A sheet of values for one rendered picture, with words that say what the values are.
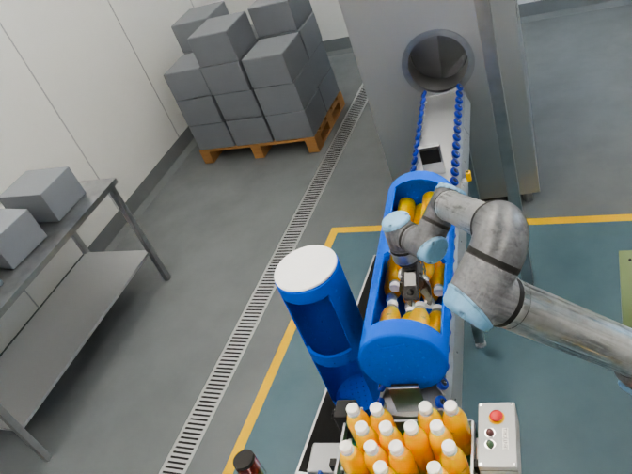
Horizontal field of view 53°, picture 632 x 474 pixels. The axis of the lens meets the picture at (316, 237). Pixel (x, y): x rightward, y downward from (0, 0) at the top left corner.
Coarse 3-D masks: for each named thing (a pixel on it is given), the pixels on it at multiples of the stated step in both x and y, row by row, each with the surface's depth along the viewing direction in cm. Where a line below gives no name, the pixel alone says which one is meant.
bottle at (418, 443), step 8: (424, 432) 184; (408, 440) 182; (416, 440) 182; (424, 440) 183; (408, 448) 184; (416, 448) 182; (424, 448) 183; (416, 456) 185; (424, 456) 185; (432, 456) 188; (424, 464) 187; (424, 472) 190
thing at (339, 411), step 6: (342, 402) 209; (348, 402) 209; (354, 402) 208; (336, 408) 208; (342, 408) 207; (360, 408) 207; (336, 414) 206; (342, 414) 206; (336, 420) 207; (342, 420) 206; (336, 426) 210; (342, 426) 208; (348, 432) 210
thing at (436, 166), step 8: (432, 144) 297; (424, 152) 297; (432, 152) 296; (440, 152) 297; (424, 160) 299; (432, 160) 299; (440, 160) 298; (424, 168) 304; (432, 168) 304; (440, 168) 303
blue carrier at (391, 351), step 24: (408, 192) 264; (384, 216) 251; (384, 240) 235; (384, 264) 247; (384, 336) 195; (408, 336) 193; (432, 336) 195; (360, 360) 205; (384, 360) 203; (408, 360) 200; (432, 360) 198; (384, 384) 211; (432, 384) 206
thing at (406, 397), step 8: (392, 384) 203; (400, 384) 202; (408, 384) 201; (416, 384) 200; (392, 392) 202; (400, 392) 201; (408, 392) 200; (416, 392) 200; (392, 400) 205; (400, 400) 204; (408, 400) 203; (416, 400) 202; (400, 408) 207; (408, 408) 206; (416, 408) 205
